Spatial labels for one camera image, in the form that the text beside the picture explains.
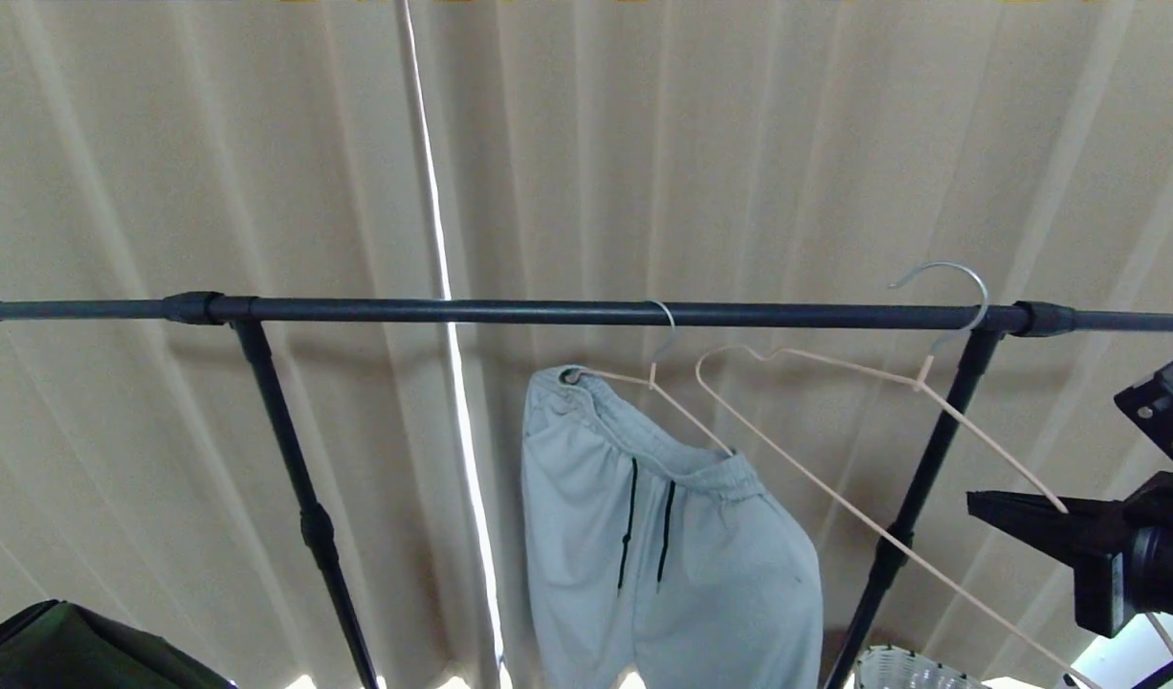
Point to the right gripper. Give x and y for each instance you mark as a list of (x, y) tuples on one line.
[(1151, 574)]

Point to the pink clothes hanger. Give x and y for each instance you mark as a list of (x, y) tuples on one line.
[(924, 373), (652, 375)]

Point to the pale grey shorts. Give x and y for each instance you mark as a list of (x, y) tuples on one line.
[(701, 593)]

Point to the green garment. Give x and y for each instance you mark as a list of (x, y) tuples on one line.
[(70, 655)]

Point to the white laundry basket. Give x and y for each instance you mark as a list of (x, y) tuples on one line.
[(912, 670)]

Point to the black clothes rack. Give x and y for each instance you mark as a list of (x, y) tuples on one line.
[(548, 312)]

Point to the beige curtain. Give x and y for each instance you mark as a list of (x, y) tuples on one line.
[(740, 144)]

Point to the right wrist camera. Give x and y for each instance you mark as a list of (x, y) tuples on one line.
[(1161, 411)]

